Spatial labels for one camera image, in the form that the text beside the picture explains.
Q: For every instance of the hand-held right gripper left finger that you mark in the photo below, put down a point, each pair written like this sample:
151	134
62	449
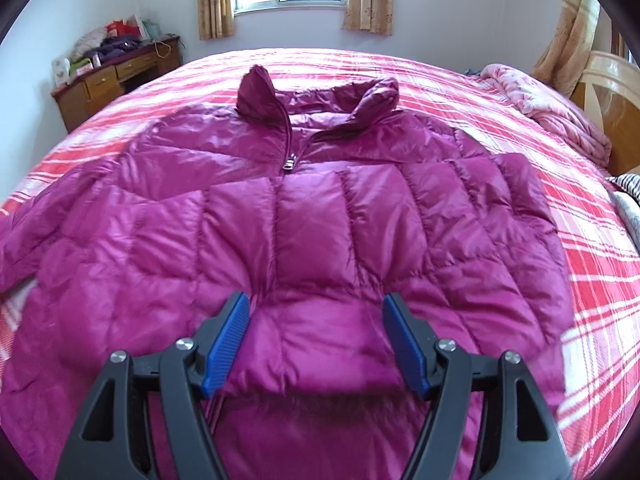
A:
227	345

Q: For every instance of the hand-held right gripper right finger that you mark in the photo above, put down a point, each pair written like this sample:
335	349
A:
402	345

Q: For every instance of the magenta puffer jacket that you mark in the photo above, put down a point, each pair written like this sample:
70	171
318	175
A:
310	210

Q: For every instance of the dark purple clothes pile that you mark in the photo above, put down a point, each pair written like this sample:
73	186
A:
115	47

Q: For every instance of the red plaid bed sheet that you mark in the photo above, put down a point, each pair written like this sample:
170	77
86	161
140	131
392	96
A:
590	240

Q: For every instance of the white grey pillow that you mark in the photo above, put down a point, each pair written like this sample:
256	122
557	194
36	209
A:
631	222

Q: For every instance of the striped pillow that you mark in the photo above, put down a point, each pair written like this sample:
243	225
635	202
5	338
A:
629	186

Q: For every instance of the pink floral quilt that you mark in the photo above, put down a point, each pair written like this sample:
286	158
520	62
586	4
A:
560	115

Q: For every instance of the wooden desk with drawers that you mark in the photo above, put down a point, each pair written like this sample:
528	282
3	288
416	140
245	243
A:
105	82

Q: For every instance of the green packet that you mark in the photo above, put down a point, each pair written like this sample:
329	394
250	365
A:
81	67

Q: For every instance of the cream wooden headboard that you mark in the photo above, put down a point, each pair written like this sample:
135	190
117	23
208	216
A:
620	110

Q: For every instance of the white printed package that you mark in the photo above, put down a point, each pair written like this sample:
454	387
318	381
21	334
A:
61	71

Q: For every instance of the white paper bag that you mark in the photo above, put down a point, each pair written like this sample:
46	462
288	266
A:
137	26

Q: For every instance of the white fluffy cloth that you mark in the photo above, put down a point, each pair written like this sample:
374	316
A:
90	40

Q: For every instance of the red box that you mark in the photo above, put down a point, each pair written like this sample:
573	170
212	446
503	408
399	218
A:
116	27

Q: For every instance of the long beige curtain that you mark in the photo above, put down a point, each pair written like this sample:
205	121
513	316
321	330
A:
570	40

